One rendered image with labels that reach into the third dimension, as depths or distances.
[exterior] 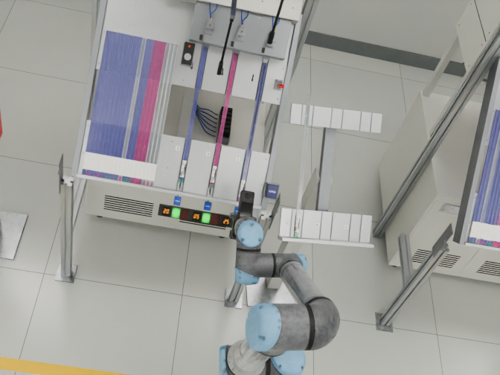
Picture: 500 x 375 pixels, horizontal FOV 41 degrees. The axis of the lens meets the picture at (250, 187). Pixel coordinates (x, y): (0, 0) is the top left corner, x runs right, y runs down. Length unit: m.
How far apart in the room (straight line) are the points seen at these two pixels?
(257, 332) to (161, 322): 1.30
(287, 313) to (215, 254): 1.51
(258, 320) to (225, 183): 0.86
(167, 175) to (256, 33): 0.59
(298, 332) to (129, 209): 1.54
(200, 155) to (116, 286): 0.85
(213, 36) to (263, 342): 1.14
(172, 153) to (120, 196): 0.63
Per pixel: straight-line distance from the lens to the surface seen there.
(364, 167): 3.75
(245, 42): 2.38
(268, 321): 1.65
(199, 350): 2.90
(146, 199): 2.96
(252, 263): 2.02
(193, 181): 2.40
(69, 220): 2.66
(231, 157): 2.41
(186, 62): 2.37
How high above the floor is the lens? 2.60
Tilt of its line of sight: 49 degrees down
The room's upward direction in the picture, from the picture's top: 19 degrees clockwise
